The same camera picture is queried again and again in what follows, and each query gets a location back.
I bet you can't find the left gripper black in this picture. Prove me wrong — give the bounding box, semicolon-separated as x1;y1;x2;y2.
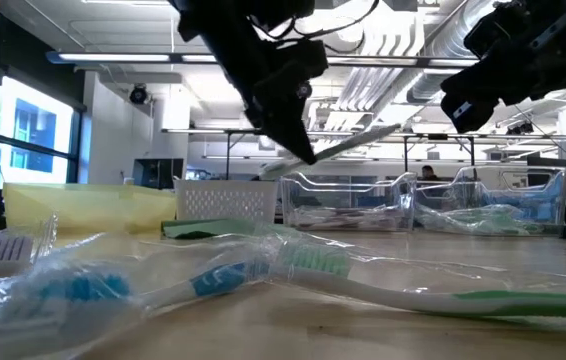
210;14;330;166

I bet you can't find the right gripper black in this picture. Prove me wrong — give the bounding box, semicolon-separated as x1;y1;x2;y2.
439;0;566;135

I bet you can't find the clear plastic bin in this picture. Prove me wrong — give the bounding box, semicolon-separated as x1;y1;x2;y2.
411;163;566;236
279;169;418;233

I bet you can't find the person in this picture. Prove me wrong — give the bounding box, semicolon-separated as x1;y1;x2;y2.
420;164;443;182

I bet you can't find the white perforated plastic basket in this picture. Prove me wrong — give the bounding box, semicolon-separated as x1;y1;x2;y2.
173;178;281;224

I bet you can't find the long ceiling light bar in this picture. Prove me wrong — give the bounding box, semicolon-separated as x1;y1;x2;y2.
45;49;479;69

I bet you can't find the yellow plastic tray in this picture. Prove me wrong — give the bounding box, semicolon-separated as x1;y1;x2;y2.
1;181;179;236

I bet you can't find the blue wrapped toothbrush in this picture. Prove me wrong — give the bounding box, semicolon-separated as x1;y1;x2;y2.
0;239;277;360

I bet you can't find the large glass window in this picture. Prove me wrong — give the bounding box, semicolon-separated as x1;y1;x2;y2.
0;74;84;187

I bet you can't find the black metal rig frame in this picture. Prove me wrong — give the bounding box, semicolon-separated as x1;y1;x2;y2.
161;127;566;174

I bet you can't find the silver ventilation duct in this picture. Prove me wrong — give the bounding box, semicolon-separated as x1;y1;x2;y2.
307;0;499;156

